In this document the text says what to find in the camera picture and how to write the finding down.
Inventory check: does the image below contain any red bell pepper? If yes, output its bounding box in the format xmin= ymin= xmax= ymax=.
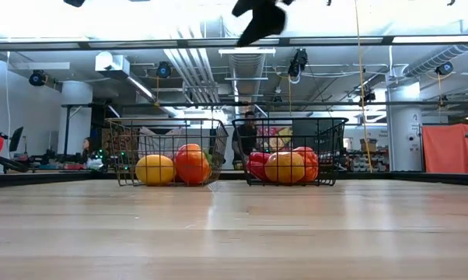
xmin=246 ymin=152 xmax=273 ymax=183

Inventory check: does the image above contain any plain orange bell pepper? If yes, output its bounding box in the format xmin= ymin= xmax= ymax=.
xmin=264 ymin=151 xmax=306 ymax=184

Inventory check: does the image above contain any orange pepper with green stem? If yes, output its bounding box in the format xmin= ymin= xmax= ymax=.
xmin=293 ymin=145 xmax=320 ymax=183

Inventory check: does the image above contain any orange-red ribbed fruit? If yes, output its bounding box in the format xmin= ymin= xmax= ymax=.
xmin=174 ymin=143 xmax=211 ymax=186

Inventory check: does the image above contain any yellow orange fruit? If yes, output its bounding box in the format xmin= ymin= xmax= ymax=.
xmin=134 ymin=154 xmax=176 ymax=187

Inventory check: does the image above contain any white ceiling light fixture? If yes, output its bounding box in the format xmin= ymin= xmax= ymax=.
xmin=218 ymin=47 xmax=277 ymax=58

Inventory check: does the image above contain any white ceiling air unit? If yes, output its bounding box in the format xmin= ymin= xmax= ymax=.
xmin=94 ymin=51 xmax=131 ymax=79

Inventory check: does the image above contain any black round ceiling device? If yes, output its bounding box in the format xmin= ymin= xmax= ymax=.
xmin=435 ymin=61 xmax=455 ymax=77
xmin=28 ymin=69 xmax=47 ymax=87
xmin=155 ymin=61 xmax=173 ymax=79

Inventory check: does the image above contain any black horizontal pipe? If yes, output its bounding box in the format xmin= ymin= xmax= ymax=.
xmin=120 ymin=100 xmax=468 ymax=109

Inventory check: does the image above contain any plain white column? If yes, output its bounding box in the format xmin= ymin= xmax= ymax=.
xmin=58 ymin=80 xmax=94 ymax=156

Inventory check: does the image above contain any person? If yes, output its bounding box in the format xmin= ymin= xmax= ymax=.
xmin=80 ymin=136 xmax=103 ymax=170
xmin=231 ymin=110 xmax=258 ymax=171

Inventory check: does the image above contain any black monitor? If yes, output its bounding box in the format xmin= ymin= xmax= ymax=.
xmin=9 ymin=126 xmax=24 ymax=152

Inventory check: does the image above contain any white column with signs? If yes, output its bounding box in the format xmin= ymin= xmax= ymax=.
xmin=386 ymin=82 xmax=424 ymax=173

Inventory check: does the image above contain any orange fabric partition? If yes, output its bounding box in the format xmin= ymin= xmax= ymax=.
xmin=422 ymin=124 xmax=468 ymax=174

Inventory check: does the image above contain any silver round ceiling duct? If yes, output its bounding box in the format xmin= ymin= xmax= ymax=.
xmin=228 ymin=54 xmax=267 ymax=116

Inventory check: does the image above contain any black hanging cable reel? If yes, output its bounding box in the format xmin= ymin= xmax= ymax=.
xmin=287 ymin=48 xmax=309 ymax=79

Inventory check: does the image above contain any black overhead frame beam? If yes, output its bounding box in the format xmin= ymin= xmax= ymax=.
xmin=0 ymin=36 xmax=468 ymax=51

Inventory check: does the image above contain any bronze wire basket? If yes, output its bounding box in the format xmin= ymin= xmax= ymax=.
xmin=105 ymin=117 xmax=230 ymax=187

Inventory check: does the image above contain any black wire basket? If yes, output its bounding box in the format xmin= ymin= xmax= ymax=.
xmin=231 ymin=117 xmax=350 ymax=187

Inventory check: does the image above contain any yellow hanging cable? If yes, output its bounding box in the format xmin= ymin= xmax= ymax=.
xmin=353 ymin=0 xmax=374 ymax=173

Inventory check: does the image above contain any ribbed silver air duct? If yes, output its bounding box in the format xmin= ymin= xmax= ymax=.
xmin=407 ymin=44 xmax=468 ymax=78

